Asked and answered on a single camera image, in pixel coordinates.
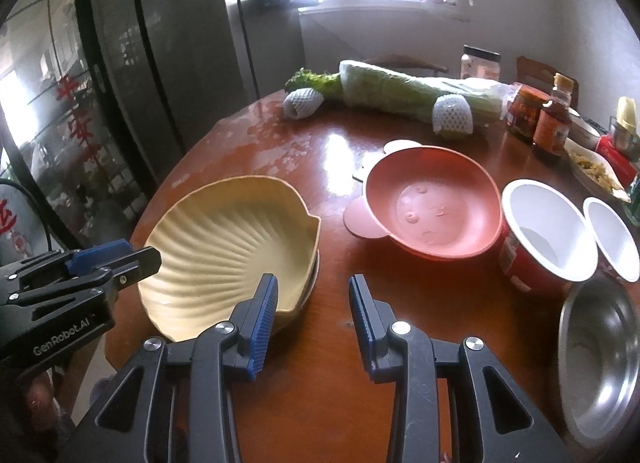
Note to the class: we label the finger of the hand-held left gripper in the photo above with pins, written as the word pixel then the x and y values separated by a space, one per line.
pixel 100 254
pixel 140 265

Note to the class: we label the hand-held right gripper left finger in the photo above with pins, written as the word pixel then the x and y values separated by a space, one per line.
pixel 262 323

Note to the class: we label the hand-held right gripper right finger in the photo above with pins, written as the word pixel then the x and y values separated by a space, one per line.
pixel 362 328

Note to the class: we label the yellow shell-shaped bowl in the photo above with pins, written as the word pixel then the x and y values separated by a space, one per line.
pixel 225 233

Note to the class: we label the pink bowl with ears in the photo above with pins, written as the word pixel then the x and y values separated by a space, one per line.
pixel 435 203

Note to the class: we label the large stainless steel bowl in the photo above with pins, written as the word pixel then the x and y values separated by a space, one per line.
pixel 600 358

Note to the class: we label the small white bowl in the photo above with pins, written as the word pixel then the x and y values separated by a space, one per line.
pixel 612 233

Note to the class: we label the person's left hand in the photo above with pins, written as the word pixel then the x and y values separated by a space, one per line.
pixel 37 395

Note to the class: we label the glass door with red decorations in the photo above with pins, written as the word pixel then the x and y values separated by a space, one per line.
pixel 60 108

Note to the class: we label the fruit in white foam net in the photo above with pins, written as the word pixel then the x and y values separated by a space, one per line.
pixel 300 103
pixel 452 115

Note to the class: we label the grey refrigerator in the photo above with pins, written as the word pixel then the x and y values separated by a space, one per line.
pixel 175 43

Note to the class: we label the napa cabbage in plastic wrap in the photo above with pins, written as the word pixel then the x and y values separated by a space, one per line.
pixel 400 88

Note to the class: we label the green leaf lettuce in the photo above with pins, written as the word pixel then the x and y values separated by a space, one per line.
pixel 315 79

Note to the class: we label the red sauce jar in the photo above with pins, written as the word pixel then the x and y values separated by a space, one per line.
pixel 525 113

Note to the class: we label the dark sauce bottle orange label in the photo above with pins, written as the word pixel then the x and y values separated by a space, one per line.
pixel 550 130

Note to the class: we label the white plate with food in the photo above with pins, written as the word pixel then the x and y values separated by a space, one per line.
pixel 595 168

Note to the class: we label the clear jar with black lid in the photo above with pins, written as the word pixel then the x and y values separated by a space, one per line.
pixel 480 65

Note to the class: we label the small stainless steel bowl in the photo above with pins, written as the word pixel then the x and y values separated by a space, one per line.
pixel 582 130

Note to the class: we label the red box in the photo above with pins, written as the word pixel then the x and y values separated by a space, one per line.
pixel 620 158

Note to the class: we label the wooden chair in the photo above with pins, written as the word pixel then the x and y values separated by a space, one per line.
pixel 535 70

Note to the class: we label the stainless steel cup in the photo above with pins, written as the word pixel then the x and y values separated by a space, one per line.
pixel 625 138

